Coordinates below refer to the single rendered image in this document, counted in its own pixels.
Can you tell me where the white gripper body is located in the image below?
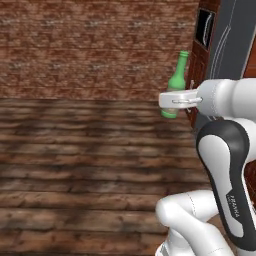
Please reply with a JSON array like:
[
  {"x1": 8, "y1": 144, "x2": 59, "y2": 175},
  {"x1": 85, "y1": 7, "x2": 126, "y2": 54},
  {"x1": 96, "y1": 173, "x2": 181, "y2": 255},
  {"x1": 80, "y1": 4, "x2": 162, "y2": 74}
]
[{"x1": 158, "y1": 89, "x2": 203, "y2": 110}]

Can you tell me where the green beer bottle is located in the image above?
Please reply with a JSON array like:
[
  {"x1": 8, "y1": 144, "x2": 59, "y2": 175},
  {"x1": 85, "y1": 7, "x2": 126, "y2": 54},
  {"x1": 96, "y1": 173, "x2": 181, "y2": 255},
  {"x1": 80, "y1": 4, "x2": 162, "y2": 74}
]
[{"x1": 160, "y1": 50, "x2": 190, "y2": 120}]

